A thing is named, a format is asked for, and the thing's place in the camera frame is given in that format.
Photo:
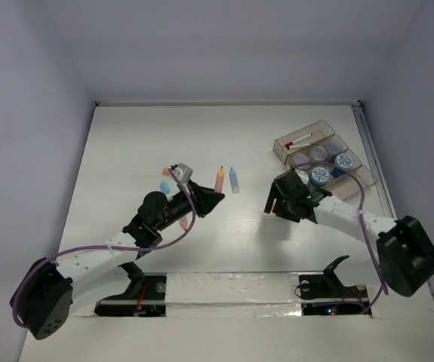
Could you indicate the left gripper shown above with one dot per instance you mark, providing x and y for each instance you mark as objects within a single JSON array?
[{"x": 203, "y": 199}]

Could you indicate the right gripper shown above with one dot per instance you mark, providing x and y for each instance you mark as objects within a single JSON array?
[{"x": 275, "y": 192}]

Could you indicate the yellow highlighter cap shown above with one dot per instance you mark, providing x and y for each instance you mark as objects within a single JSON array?
[{"x": 273, "y": 206}]

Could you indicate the blue paint jar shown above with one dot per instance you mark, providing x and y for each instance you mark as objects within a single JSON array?
[
  {"x": 319, "y": 176},
  {"x": 343, "y": 162}
]

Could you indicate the red whiteboard marker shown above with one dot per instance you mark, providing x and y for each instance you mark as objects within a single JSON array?
[{"x": 298, "y": 140}]

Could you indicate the clear paperclip jar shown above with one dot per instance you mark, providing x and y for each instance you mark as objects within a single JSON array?
[
  {"x": 318, "y": 153},
  {"x": 301, "y": 161},
  {"x": 334, "y": 147}
]

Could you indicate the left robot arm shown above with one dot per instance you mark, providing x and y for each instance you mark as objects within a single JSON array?
[{"x": 42, "y": 302}]

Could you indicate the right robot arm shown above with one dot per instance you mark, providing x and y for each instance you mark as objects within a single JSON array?
[{"x": 403, "y": 249}]

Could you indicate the blue highlighter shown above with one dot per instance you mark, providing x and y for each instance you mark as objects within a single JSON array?
[{"x": 234, "y": 182}]

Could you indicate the blue highlighter cap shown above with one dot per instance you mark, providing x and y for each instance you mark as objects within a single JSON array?
[{"x": 165, "y": 187}]

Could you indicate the clear four-compartment organizer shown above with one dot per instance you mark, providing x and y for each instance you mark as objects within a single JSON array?
[{"x": 345, "y": 186}]

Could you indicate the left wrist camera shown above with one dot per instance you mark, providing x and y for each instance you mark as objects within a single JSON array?
[{"x": 182, "y": 172}]

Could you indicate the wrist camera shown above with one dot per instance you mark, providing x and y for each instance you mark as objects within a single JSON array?
[
  {"x": 182, "y": 172},
  {"x": 304, "y": 177}
]

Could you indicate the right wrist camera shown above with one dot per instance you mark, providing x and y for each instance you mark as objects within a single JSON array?
[{"x": 304, "y": 177}]

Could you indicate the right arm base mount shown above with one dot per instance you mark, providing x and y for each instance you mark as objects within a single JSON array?
[{"x": 323, "y": 294}]

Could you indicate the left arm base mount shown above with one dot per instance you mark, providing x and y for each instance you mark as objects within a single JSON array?
[{"x": 144, "y": 296}]

